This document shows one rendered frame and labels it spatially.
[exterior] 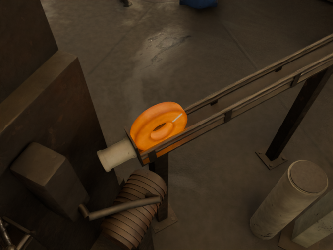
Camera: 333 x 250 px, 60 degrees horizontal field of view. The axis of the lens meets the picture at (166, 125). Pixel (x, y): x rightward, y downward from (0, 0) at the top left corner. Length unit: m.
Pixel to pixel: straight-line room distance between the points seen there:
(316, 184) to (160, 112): 0.54
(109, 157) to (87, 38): 1.58
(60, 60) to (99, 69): 1.26
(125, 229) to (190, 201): 0.64
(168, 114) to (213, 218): 0.80
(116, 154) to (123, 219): 0.20
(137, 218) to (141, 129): 0.28
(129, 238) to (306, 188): 0.54
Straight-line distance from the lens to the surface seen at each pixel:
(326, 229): 1.26
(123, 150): 0.75
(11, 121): 0.65
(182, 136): 0.79
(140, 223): 0.86
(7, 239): 0.50
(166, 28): 2.26
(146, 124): 0.70
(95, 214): 0.79
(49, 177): 0.63
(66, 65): 0.71
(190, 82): 1.85
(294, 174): 0.98
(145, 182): 0.88
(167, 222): 1.38
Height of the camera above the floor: 1.33
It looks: 55 degrees down
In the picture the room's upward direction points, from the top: straight up
